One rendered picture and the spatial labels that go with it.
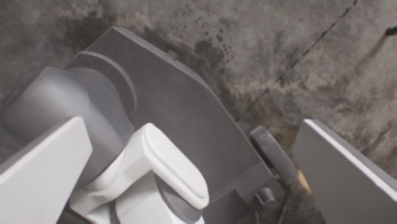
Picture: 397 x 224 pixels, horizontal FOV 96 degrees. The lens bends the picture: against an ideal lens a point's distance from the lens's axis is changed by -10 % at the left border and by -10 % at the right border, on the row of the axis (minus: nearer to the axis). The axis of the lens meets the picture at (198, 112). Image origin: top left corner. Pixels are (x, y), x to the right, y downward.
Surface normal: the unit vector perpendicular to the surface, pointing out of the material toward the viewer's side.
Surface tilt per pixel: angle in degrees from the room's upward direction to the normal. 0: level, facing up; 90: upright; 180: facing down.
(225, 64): 0
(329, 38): 0
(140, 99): 0
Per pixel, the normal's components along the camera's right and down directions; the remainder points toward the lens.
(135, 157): -0.42, -0.39
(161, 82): 0.11, 0.37
